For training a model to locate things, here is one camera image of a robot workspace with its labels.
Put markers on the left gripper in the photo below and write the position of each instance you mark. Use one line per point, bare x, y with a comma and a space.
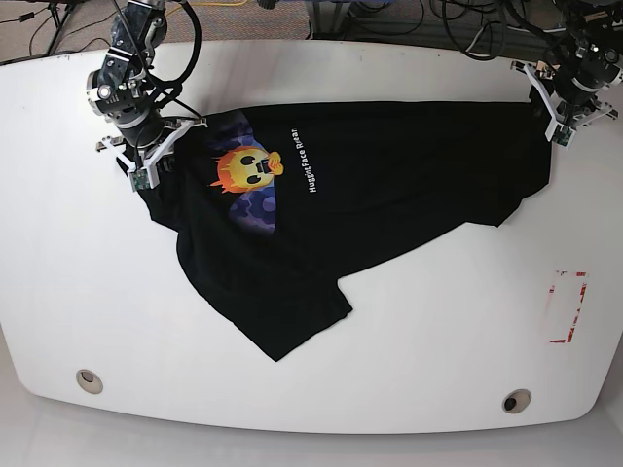
570, 98

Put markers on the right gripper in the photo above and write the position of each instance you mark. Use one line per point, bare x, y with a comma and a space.
145, 144

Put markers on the table grommet hole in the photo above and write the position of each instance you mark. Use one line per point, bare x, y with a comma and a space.
516, 401
89, 382

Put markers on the left table grommet hole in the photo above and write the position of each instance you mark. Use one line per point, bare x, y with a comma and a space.
89, 382

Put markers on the right table grommet hole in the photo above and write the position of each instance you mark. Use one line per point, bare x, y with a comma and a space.
516, 401

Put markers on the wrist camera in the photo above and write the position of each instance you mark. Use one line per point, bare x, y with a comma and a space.
143, 178
559, 133

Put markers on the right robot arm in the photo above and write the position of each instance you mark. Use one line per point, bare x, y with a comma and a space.
125, 91

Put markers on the black tripod stand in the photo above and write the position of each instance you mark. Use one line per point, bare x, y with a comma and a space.
60, 12

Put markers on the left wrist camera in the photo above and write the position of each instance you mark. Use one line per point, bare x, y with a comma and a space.
559, 133

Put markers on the black graphic t-shirt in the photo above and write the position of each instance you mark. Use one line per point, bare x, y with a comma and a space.
273, 205

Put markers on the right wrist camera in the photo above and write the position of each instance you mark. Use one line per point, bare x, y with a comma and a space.
143, 178

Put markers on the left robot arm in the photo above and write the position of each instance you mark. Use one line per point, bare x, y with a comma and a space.
582, 60

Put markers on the red tape rectangle marking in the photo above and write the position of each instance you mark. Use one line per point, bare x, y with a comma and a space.
563, 307

